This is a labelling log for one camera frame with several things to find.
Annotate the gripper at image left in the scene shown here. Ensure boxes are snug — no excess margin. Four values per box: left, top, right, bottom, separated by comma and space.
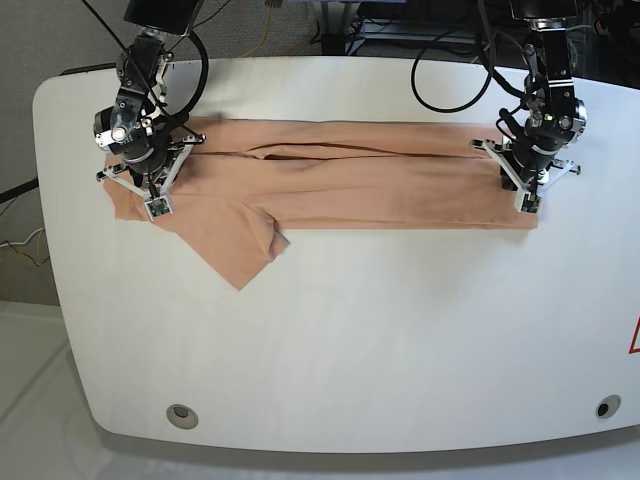
96, 132, 206, 200

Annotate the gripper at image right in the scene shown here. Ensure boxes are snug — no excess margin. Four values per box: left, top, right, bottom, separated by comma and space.
470, 137, 581, 199

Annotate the peach orange T-shirt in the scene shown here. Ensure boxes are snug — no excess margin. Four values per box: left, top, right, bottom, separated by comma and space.
102, 115, 541, 293

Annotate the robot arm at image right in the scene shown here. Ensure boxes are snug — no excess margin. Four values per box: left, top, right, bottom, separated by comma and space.
410, 1, 587, 213

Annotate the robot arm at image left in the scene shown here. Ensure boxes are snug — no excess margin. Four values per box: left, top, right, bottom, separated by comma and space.
88, 1, 209, 208

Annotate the black strip behind table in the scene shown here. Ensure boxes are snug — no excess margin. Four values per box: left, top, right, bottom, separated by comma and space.
59, 63, 116, 76

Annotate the black bar at left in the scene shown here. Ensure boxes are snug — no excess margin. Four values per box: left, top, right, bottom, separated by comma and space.
0, 177, 39, 204

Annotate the black desk leg base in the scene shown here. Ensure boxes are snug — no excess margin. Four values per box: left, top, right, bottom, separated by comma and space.
317, 1, 353, 56

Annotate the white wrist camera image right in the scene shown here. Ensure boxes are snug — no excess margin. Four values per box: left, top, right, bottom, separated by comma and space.
514, 190, 542, 215

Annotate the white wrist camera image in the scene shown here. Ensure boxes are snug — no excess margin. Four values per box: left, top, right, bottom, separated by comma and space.
144, 195, 174, 221
514, 190, 542, 215

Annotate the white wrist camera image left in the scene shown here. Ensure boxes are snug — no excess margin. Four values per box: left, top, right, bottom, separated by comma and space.
144, 195, 174, 221

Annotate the aluminium frame rail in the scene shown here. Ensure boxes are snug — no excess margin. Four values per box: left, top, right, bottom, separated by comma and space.
345, 18, 534, 68

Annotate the white floor cable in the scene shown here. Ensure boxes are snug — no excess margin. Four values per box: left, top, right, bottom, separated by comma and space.
9, 227, 46, 249

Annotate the yellow floor cable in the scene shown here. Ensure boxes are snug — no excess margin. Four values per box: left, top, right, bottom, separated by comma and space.
241, 7, 274, 60

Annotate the black floor cable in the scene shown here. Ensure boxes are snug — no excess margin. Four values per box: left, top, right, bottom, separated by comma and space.
197, 0, 234, 26

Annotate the left table cable grommet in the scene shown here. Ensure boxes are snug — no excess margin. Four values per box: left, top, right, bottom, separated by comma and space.
166, 404, 199, 430

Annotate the table cable grommet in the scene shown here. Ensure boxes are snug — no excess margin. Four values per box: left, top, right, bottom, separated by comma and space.
166, 404, 199, 430
595, 395, 621, 419

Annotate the right table cable grommet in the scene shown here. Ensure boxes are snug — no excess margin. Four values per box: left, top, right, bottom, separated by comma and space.
595, 395, 621, 419

